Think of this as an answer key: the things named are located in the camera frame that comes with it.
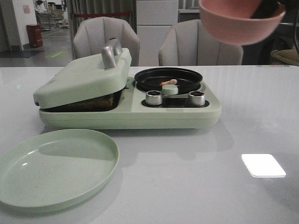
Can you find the mint green breakfast maker lid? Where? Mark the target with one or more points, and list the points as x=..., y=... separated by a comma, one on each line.
x=86, y=78

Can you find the mint green breakfast maker base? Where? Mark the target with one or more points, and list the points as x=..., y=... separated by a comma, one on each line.
x=132, y=114

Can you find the right grey upholstered chair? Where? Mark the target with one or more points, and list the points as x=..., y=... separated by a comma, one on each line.
x=189, y=44

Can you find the red barrier tape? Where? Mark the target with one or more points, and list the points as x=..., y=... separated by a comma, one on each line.
x=124, y=14

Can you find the left grey upholstered chair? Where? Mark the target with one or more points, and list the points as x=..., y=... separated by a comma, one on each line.
x=94, y=33

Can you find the black round frying pan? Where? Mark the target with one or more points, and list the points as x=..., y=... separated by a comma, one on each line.
x=150, y=79

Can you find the mint green round plate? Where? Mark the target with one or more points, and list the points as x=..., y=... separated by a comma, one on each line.
x=56, y=170

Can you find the small orange shrimp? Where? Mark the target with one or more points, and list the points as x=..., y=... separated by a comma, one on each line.
x=172, y=81

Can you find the pink plastic bowl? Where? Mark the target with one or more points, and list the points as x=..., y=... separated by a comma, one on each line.
x=229, y=21

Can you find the silver control knob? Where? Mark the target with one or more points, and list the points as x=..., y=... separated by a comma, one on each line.
x=196, y=98
x=154, y=98

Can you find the beige cushion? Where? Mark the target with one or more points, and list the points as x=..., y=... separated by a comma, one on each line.
x=285, y=57

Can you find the bread slice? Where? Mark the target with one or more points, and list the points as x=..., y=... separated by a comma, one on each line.
x=99, y=104

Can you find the dark grey counter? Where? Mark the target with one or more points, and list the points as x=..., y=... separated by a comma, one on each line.
x=280, y=39

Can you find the white cabinet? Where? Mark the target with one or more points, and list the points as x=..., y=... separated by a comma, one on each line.
x=154, y=18

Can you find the left silver control knob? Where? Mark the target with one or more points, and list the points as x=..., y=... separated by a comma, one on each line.
x=154, y=98

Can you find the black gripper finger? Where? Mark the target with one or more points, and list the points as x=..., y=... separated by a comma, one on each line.
x=265, y=9

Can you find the right silver control knob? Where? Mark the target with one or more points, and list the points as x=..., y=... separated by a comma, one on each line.
x=196, y=98

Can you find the red bin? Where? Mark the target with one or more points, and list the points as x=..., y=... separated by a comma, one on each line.
x=34, y=35

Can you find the grey upholstered chair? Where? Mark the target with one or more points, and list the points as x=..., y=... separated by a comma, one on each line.
x=94, y=33
x=189, y=44

